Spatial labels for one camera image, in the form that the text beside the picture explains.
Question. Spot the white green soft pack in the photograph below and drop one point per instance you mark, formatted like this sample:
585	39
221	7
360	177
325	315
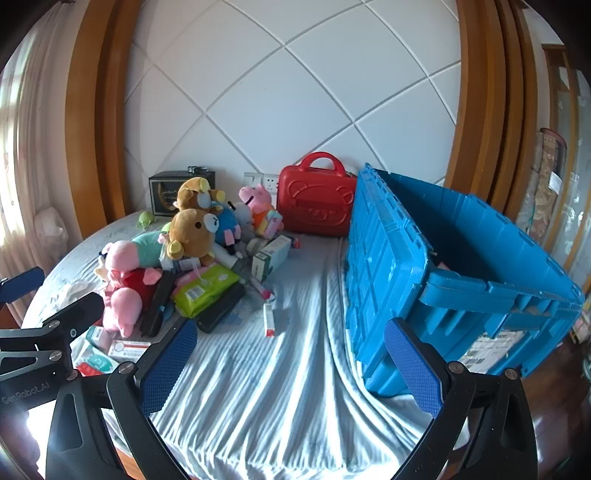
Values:
94	362

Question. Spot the white wall socket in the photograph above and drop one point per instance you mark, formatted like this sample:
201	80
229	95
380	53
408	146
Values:
263	181

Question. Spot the pink pig plush red dress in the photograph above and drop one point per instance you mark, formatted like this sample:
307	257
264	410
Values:
124	300

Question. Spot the flat black bag pack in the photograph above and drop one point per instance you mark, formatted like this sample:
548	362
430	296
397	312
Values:
221	309

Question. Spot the white red slim box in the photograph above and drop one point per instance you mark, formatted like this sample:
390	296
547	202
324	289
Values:
269	321

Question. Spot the wooden headboard frame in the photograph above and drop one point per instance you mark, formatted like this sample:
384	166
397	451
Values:
485	92
92	115

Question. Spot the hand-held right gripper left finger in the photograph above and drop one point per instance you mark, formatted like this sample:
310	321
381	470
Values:
168	364

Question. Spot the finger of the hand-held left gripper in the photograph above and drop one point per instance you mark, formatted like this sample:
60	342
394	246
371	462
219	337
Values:
74	314
23	284

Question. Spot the black bag roll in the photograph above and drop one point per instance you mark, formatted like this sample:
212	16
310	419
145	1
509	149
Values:
159	300

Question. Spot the blue red card pack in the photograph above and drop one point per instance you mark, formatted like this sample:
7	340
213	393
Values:
295	241

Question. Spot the blue plastic storage crate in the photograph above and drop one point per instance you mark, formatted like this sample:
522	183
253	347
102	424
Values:
388	277

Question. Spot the small green frog toy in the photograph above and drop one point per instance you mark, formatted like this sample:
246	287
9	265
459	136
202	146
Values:
145	220

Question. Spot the white plastic bag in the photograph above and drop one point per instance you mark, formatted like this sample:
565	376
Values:
51	226

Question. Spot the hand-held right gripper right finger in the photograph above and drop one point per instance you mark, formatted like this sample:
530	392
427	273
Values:
413	364

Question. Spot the pink pig plush orange dress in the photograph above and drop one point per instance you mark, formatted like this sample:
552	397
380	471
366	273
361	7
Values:
258	201

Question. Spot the green wet wipes pack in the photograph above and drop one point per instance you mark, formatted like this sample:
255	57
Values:
203	290

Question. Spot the beige curtain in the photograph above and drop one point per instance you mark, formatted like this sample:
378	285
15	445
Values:
27	161

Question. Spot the large brown bear plush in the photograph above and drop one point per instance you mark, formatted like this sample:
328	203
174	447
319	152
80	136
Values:
191	233

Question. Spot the patterned rolled quilt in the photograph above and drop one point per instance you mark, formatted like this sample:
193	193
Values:
542	184

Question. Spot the white green cardboard box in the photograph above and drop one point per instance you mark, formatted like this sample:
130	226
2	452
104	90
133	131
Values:
272	256

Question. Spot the red hard-shell suitcase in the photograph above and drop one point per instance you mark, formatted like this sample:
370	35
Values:
316	203

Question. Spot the red white flat box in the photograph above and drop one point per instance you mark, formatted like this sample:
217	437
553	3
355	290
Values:
129	348

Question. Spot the pink pig plush teal dress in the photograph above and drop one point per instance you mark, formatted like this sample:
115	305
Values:
134	249

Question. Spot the pink yellow sponge pack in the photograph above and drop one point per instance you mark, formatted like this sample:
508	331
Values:
268	225

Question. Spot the small brown bear plush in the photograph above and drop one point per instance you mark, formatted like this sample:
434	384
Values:
194	194

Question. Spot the striped grey bed sheet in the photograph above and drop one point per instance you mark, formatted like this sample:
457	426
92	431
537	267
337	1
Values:
277	392

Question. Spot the grey white plush toy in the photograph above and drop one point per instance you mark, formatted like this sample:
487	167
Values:
244	217

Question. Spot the pink pig plush blue body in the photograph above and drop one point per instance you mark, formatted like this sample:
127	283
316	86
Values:
226	226

